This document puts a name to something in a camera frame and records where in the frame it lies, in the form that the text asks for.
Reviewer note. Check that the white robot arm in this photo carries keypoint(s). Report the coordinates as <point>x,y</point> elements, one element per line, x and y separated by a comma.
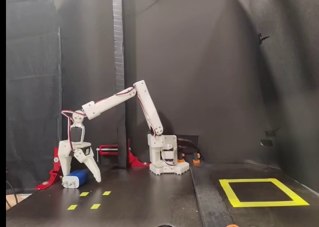
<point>149,107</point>

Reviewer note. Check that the black backdrop cloth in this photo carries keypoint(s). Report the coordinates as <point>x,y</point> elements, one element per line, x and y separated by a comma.
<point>211,62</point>

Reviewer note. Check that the small yellow tape marker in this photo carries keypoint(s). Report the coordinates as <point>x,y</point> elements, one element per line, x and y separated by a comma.
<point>106,193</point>
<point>72,207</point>
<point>84,194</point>
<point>95,206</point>

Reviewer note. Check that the red angled bracket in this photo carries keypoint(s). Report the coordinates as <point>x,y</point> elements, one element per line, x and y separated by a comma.
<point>51,175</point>

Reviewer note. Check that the long black flat bar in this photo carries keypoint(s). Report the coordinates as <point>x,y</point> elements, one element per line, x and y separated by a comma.
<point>207,199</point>

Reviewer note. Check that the orange black spring clamp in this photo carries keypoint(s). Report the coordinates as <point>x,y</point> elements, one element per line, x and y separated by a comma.
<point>181,159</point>
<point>233,225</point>
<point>196,162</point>

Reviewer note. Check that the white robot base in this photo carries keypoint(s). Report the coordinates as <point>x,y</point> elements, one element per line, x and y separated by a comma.
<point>155,157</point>

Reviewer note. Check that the black post with grey tape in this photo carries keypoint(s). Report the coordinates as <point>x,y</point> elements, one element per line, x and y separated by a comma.
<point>119,62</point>

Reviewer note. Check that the blue white charger block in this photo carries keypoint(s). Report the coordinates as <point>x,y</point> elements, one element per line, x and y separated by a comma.
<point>78,177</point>

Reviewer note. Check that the yellow tape square outline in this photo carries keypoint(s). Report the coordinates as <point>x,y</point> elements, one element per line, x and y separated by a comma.
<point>269,203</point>

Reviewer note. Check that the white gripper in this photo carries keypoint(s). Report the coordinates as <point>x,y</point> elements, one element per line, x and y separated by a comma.
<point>68,149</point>

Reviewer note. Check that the black fabric side panel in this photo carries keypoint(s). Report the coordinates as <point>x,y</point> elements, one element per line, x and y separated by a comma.
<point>32,87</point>

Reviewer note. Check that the red triangular bracket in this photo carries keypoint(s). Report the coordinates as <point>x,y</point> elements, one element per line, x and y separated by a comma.
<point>134,160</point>

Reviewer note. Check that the red screw clamp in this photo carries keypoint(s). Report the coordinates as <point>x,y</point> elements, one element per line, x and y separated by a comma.
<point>107,146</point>

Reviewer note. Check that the black spring clip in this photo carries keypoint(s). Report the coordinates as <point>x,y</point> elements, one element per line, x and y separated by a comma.
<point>261,37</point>

